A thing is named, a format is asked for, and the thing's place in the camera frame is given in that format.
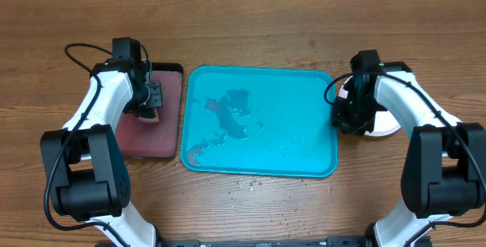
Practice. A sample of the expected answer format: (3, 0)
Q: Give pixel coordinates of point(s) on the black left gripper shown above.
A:
(156, 101)

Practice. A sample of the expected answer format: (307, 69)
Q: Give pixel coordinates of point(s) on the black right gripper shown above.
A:
(342, 114)

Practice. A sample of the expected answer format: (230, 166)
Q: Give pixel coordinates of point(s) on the red sponge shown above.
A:
(152, 118)

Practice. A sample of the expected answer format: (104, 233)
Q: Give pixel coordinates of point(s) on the white pink plate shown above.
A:
(384, 125)

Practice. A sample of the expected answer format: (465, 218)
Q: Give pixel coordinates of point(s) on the dark tray with red water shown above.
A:
(155, 138)

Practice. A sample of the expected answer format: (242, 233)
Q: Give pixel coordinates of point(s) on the teal plastic tray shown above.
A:
(259, 121)

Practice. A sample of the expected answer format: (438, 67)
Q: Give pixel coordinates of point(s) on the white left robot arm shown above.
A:
(87, 178)

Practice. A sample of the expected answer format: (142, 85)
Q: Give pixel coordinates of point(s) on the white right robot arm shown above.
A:
(444, 171)

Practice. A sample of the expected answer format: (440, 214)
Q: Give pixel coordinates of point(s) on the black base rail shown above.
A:
(331, 241)

